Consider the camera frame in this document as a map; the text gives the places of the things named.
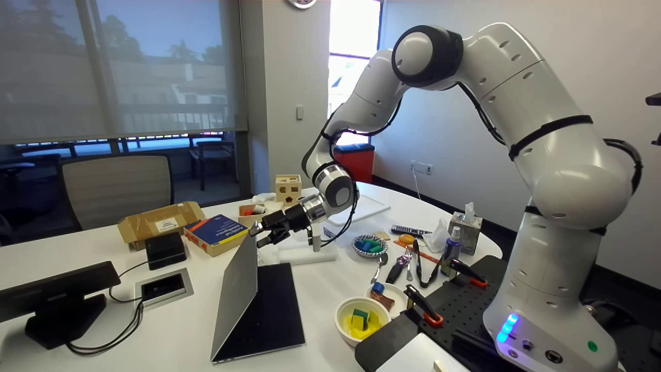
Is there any grey tissue box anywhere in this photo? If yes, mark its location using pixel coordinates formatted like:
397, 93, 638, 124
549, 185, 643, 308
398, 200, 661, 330
451, 204, 481, 257

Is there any table power outlet plate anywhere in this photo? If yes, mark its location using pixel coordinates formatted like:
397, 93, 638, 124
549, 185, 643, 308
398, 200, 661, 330
137, 269, 193, 304

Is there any clear plastic lidded container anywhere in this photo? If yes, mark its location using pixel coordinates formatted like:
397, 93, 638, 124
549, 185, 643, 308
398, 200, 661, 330
324, 197, 389, 238

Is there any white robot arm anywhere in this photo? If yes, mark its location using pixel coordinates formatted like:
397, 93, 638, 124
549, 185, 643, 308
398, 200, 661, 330
253, 21, 641, 372

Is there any wall light switch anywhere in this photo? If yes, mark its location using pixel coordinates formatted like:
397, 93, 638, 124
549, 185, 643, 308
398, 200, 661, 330
295, 106, 303, 122

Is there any yellow bowl with blocks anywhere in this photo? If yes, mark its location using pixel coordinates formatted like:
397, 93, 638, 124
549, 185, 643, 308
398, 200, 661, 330
335, 298, 391, 347

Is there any black orange clamp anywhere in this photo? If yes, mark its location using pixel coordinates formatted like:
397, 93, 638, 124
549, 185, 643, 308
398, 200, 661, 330
406, 285, 444, 330
451, 261, 489, 290

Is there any black mounting plate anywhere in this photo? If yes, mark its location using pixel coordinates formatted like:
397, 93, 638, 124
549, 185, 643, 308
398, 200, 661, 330
355, 257, 520, 372

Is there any blue and yellow book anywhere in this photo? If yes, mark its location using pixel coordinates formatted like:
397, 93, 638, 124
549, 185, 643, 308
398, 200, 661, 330
185, 216, 249, 257

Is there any grey office chair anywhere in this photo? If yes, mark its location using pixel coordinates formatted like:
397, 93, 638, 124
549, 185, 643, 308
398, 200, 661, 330
60, 154, 174, 230

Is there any red bin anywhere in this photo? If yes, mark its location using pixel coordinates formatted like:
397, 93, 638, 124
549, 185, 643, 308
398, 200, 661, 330
335, 146, 375, 183

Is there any black small box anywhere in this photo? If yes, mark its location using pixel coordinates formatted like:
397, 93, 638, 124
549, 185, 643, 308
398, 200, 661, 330
145, 234, 186, 272

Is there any wooden shape sorter cube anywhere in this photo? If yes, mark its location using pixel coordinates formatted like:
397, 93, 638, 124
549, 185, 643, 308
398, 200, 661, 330
274, 175, 302, 205

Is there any black conference speaker bar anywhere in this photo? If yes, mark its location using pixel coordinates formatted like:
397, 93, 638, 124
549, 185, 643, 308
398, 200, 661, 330
0, 261, 121, 350

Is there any small bowl with blue blocks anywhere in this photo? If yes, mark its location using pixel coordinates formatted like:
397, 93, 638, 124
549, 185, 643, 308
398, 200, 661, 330
353, 236, 386, 259

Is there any wall clock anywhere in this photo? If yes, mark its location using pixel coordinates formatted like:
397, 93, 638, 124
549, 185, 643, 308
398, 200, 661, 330
286, 0, 318, 11

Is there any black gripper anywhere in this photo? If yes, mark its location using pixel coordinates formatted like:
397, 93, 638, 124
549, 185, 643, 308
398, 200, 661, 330
251, 205, 311, 249

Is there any grey laptop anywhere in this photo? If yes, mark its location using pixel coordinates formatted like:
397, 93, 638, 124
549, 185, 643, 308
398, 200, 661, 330
210, 236, 305, 364

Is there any cardboard box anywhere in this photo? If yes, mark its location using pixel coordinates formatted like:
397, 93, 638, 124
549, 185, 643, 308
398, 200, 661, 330
117, 200, 204, 250

